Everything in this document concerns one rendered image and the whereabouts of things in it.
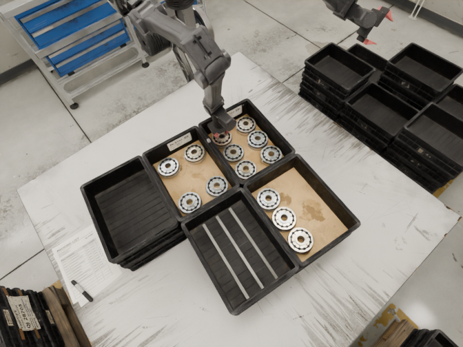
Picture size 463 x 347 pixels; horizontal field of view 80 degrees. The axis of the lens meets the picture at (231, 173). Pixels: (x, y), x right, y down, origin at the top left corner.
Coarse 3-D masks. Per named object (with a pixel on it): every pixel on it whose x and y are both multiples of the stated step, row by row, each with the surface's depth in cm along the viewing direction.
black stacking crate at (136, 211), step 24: (120, 168) 126; (144, 168) 136; (96, 192) 130; (120, 192) 131; (144, 192) 130; (96, 216) 118; (120, 216) 125; (144, 216) 125; (168, 216) 124; (120, 240) 120; (120, 264) 116
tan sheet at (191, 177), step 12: (168, 156) 139; (180, 156) 138; (156, 168) 136; (192, 168) 135; (204, 168) 134; (216, 168) 134; (168, 180) 132; (180, 180) 132; (192, 180) 132; (204, 180) 131; (180, 192) 129; (204, 192) 128
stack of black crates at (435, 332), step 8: (424, 328) 146; (408, 336) 153; (416, 336) 146; (424, 336) 142; (432, 336) 135; (440, 336) 137; (408, 344) 147; (416, 344) 142; (424, 344) 133; (432, 344) 142; (440, 344) 141; (448, 344) 136; (456, 344) 132
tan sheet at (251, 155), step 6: (246, 114) 148; (234, 132) 143; (234, 138) 141; (240, 138) 141; (246, 138) 141; (240, 144) 140; (246, 144) 139; (270, 144) 138; (222, 150) 139; (246, 150) 138; (252, 150) 137; (246, 156) 136; (252, 156) 136; (258, 156) 135; (282, 156) 135; (258, 162) 134; (234, 168) 133; (258, 168) 132
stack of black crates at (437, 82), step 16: (416, 48) 200; (400, 64) 205; (416, 64) 204; (432, 64) 198; (448, 64) 190; (384, 80) 204; (400, 80) 194; (416, 80) 184; (432, 80) 196; (448, 80) 195; (400, 96) 201; (416, 96) 191; (432, 96) 183
